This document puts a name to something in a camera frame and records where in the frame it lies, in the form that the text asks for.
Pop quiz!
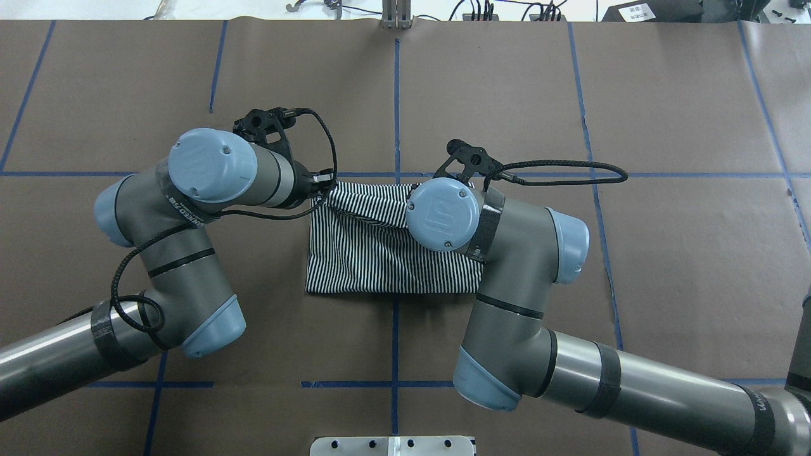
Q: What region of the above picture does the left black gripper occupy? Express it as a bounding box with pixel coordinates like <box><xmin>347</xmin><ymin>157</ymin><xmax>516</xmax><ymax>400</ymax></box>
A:
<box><xmin>233</xmin><ymin>108</ymin><xmax>337</xmax><ymax>210</ymax></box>

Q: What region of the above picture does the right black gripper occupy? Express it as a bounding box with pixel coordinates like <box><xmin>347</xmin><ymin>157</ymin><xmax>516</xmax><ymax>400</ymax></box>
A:
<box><xmin>433</xmin><ymin>139</ymin><xmax>502</xmax><ymax>188</ymax></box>

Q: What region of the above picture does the navy white striped polo shirt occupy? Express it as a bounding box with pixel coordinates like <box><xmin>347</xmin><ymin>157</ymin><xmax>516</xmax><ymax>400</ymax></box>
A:
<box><xmin>306</xmin><ymin>182</ymin><xmax>483</xmax><ymax>295</ymax></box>

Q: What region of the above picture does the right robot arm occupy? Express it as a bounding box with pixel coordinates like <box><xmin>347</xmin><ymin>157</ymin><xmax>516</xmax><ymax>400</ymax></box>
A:
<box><xmin>407</xmin><ymin>139</ymin><xmax>809</xmax><ymax>455</ymax></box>

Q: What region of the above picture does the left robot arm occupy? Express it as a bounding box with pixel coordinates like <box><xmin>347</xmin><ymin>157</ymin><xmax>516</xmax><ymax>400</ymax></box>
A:
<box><xmin>2</xmin><ymin>107</ymin><xmax>337</xmax><ymax>421</ymax></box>

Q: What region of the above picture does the black box with label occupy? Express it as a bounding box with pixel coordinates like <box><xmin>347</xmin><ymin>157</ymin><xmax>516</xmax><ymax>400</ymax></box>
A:
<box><xmin>599</xmin><ymin>1</ymin><xmax>704</xmax><ymax>23</ymax></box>

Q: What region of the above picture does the brown paper table cover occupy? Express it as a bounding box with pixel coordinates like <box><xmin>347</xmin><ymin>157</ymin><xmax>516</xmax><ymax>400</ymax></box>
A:
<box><xmin>2</xmin><ymin>18</ymin><xmax>809</xmax><ymax>455</ymax></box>

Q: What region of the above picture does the aluminium frame post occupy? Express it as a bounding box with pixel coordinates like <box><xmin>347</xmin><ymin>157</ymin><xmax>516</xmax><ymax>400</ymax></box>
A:
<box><xmin>380</xmin><ymin>0</ymin><xmax>413</xmax><ymax>30</ymax></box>

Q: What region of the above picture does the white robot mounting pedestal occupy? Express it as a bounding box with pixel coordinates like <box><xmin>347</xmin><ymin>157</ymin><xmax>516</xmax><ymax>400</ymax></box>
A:
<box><xmin>309</xmin><ymin>435</ymin><xmax>478</xmax><ymax>455</ymax></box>

